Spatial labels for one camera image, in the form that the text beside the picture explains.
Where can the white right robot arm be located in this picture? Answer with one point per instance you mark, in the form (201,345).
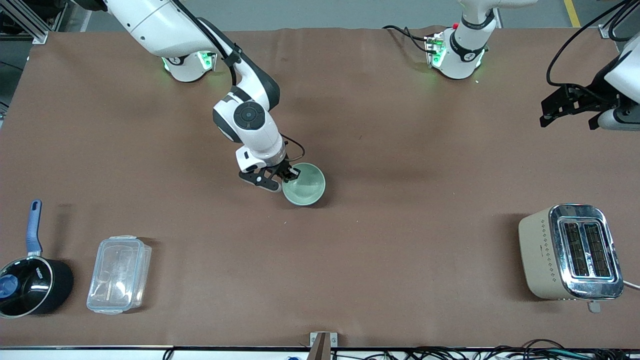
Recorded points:
(250,117)

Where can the aluminium profile frame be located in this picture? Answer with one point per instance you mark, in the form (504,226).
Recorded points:
(37,36)

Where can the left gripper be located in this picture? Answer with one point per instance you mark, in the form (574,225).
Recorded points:
(591,96)

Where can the beige and chrome toaster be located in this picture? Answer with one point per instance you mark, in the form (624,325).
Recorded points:
(540,255)

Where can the glass lid with blue knob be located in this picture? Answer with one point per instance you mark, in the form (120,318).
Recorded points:
(30,290)

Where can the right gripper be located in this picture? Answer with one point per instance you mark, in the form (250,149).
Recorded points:
(281,167)

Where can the green bowl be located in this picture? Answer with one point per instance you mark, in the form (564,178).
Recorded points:
(307,192)

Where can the clear plastic food container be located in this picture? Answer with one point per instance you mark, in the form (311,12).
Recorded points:
(117,275)

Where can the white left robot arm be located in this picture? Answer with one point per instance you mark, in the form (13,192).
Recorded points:
(465,50)

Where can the metal table clamp bracket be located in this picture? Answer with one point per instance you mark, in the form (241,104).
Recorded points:
(320,347)

